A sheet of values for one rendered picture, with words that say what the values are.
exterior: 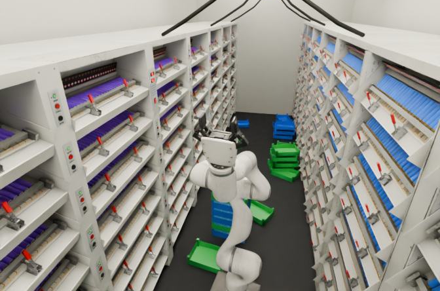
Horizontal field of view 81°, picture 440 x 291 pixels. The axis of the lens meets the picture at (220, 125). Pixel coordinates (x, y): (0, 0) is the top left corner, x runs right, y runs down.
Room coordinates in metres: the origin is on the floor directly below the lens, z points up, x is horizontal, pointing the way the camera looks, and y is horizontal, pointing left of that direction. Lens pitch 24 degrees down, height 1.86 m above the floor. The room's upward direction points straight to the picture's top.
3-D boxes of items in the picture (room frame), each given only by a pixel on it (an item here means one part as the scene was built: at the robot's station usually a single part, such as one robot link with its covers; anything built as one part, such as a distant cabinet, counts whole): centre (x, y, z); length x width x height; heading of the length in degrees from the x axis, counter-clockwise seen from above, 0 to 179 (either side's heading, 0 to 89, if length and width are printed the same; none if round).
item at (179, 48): (2.20, 0.35, 0.85); 0.20 x 0.09 x 1.71; 78
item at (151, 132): (1.51, 0.49, 0.85); 0.20 x 0.09 x 1.71; 78
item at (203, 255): (1.51, 0.09, 0.04); 0.30 x 0.20 x 0.08; 70
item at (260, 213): (2.04, -0.36, 0.04); 0.30 x 0.20 x 0.08; 50
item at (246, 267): (0.92, -0.12, 0.63); 0.19 x 0.12 x 0.24; 70
